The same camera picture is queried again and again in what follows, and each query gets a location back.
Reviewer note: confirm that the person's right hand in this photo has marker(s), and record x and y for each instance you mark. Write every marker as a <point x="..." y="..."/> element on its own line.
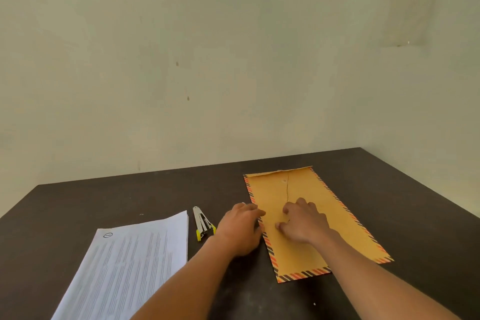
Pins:
<point x="307" y="224"/>

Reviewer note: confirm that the person's left hand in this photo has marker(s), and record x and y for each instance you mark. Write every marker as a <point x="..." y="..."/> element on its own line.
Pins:
<point x="240" y="231"/>

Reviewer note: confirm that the brown envelope with striped border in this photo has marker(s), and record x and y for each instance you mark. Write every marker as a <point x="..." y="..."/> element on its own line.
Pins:
<point x="337" y="226"/>

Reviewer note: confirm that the grey stapler with yellow ends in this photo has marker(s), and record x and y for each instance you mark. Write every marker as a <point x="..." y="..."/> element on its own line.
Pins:
<point x="202" y="224"/>

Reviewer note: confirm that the white paper with circled mark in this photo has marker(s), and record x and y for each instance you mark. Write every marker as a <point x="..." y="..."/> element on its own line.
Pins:
<point x="123" y="274"/>

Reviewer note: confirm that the person's left forearm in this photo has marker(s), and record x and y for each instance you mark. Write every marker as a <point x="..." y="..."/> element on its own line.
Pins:
<point x="187" y="286"/>

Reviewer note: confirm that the person's right forearm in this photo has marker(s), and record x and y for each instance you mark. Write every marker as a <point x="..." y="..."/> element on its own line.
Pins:
<point x="375" y="282"/>

